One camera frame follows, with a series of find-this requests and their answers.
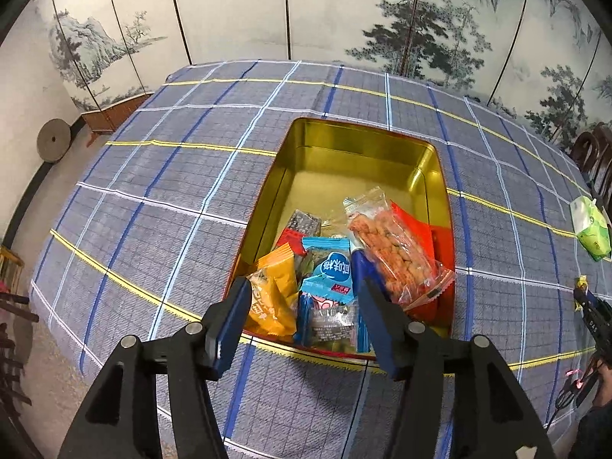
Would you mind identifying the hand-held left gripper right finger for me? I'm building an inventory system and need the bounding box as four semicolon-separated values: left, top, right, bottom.
356;275;558;459

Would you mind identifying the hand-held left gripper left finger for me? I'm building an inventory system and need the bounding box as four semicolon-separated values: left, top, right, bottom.
57;276;254;459

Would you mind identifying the orange snack packet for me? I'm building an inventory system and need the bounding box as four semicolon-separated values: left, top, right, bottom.
246;242;299;336

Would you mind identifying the clear packet with blue edges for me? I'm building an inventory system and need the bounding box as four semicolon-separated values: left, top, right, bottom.
294;291;371;351

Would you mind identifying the clear packet of coated peanuts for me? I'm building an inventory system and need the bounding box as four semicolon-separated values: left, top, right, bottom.
343;187;455;311

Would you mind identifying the dark seed bar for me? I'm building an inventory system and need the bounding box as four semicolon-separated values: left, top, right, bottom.
273;209;323;256

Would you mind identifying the red snack packet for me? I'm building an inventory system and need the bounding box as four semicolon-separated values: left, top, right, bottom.
389;201;454;269

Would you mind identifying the red and gold tin box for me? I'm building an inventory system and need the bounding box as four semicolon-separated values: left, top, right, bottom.
221;117;456;361

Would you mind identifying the person's right hand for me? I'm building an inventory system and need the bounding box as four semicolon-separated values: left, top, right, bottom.
595;361;612;409

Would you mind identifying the green and white tissue pack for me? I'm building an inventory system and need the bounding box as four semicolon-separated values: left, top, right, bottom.
570;195;612;263

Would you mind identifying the dark carved wooden chair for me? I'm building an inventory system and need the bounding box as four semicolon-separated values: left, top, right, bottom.
569;130;601;173
590;123;612;202

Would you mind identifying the blue-grey plaid tablecloth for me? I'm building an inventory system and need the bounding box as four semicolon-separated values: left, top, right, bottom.
29;60;612;459

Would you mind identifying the dark wooden furniture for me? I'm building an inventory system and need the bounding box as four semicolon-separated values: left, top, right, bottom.
0;291;39;459

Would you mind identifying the small yellow wooden stool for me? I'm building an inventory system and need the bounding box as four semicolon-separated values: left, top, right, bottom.
0;244;24;297

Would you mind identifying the brown wooden base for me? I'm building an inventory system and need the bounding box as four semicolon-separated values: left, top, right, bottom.
80;93;154;133

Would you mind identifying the round stone disc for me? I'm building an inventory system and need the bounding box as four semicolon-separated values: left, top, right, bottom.
37;119;72;161

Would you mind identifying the painted folding screen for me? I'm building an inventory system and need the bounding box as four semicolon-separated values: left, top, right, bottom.
48;0;612;149

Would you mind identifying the pink and black cord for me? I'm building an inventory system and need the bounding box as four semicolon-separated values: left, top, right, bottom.
555;358;603;412

